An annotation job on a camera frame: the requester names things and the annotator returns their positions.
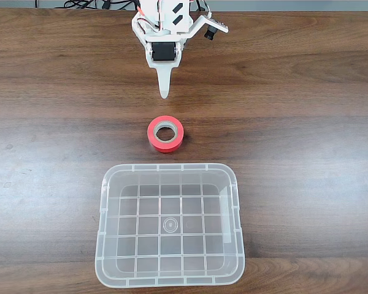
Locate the red tape roll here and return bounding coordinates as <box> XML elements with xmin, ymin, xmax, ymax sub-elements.
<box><xmin>147</xmin><ymin>115</ymin><xmax>185</xmax><ymax>154</ymax></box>

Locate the clear plastic storage box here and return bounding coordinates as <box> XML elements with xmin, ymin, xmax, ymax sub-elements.
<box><xmin>94</xmin><ymin>163</ymin><xmax>245</xmax><ymax>289</ymax></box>

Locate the black camera on white mount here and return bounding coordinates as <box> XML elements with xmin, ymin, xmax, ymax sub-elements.
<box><xmin>186</xmin><ymin>13</ymin><xmax>229</xmax><ymax>40</ymax></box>

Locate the black cable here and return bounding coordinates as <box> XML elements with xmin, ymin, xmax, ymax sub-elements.
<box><xmin>63</xmin><ymin>0</ymin><xmax>132</xmax><ymax>10</ymax></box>

